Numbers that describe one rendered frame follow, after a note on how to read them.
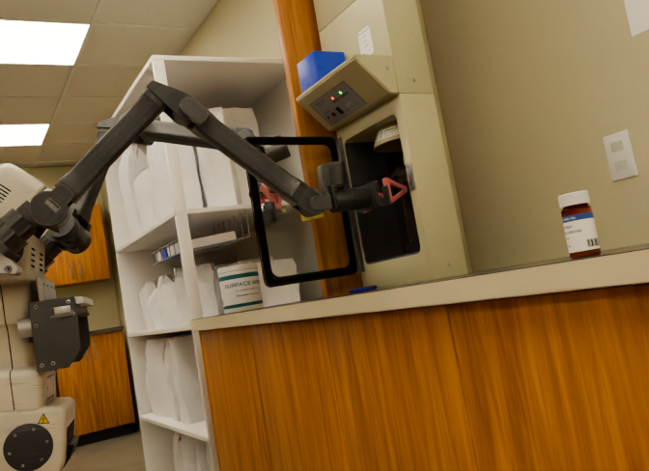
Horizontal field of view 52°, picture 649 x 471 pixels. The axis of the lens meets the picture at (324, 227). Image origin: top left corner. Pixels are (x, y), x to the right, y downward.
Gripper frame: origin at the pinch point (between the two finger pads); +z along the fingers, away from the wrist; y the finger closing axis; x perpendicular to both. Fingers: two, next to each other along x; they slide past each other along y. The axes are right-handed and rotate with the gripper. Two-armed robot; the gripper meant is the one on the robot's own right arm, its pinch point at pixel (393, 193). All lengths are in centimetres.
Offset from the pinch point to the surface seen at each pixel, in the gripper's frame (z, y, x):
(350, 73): -12.0, -9.2, -30.2
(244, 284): -24, 55, 15
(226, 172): 0, 112, -35
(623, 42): 41, -47, -22
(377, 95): -6.2, -10.5, -23.9
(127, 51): 9, 253, -148
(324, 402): -32, 1, 48
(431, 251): -3.4, -14.5, 17.5
